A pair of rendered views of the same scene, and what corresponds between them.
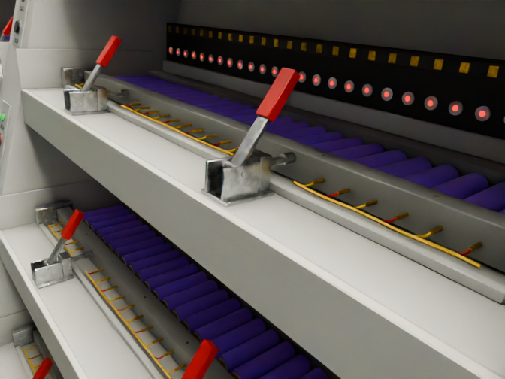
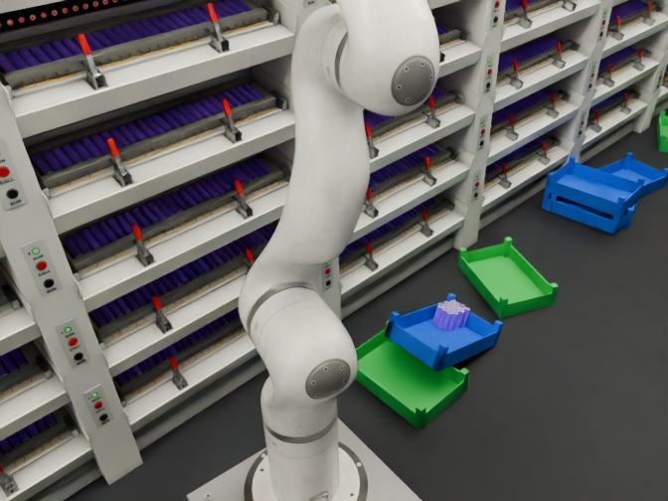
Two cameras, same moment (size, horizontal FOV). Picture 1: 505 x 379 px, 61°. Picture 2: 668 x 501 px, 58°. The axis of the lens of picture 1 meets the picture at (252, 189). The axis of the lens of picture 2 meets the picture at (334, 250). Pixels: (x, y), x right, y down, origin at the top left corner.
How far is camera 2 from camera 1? 135 cm
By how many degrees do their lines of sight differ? 80
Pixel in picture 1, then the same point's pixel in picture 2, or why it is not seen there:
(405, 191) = (252, 106)
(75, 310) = (174, 246)
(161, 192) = (221, 156)
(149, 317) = (192, 214)
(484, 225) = (267, 101)
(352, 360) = (281, 137)
